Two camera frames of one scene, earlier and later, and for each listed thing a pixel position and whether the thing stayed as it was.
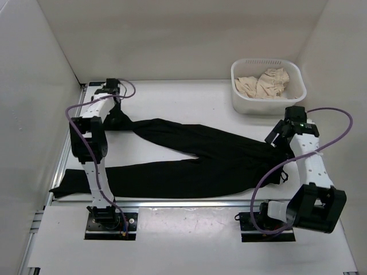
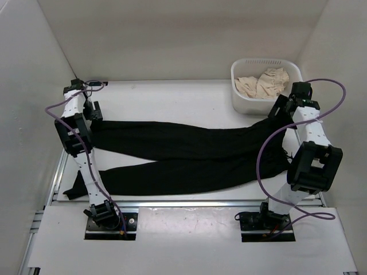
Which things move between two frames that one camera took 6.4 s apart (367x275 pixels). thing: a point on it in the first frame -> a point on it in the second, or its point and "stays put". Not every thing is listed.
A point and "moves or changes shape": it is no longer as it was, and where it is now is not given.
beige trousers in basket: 269,85 stays put
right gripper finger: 273,132 -> 279,106
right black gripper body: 284,140 -> 284,110
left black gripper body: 117,105 -> 88,110
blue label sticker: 96,83 stays put
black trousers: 225,163 moves or changes shape
